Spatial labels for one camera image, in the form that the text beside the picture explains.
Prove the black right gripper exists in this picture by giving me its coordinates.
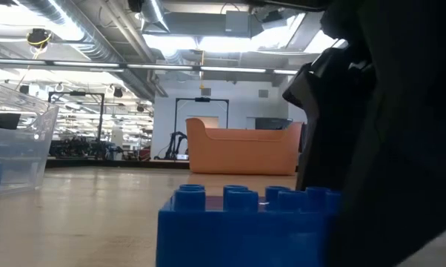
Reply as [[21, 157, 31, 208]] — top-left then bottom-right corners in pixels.
[[321, 0, 446, 67]]

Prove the black background gantry frame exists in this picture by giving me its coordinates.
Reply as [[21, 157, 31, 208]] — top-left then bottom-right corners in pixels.
[[47, 91, 105, 144], [173, 97, 230, 131]]

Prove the clear plastic bin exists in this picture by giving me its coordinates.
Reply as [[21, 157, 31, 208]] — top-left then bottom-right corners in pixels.
[[0, 79, 60, 198]]

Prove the silver ventilation duct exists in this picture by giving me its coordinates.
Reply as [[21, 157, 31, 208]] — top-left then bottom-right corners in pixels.
[[19, 0, 157, 101]]

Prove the grey ceiling box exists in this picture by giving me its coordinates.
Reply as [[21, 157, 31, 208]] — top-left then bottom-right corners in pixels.
[[224, 10, 250, 38]]

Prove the black screen behind bin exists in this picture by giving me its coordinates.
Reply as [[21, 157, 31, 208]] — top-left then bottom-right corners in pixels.
[[0, 113, 22, 131]]

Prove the long ceiling light strip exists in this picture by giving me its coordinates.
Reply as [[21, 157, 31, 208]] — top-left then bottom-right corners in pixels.
[[0, 57, 300, 75]]

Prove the yellow cable reel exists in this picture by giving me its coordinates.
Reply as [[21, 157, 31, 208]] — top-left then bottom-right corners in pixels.
[[25, 28, 53, 49]]

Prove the blue studded toy brick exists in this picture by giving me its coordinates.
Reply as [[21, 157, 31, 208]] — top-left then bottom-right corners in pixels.
[[156, 184, 342, 267]]

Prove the orange plastic bin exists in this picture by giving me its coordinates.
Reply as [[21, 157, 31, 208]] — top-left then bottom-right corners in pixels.
[[185, 117, 304, 176]]

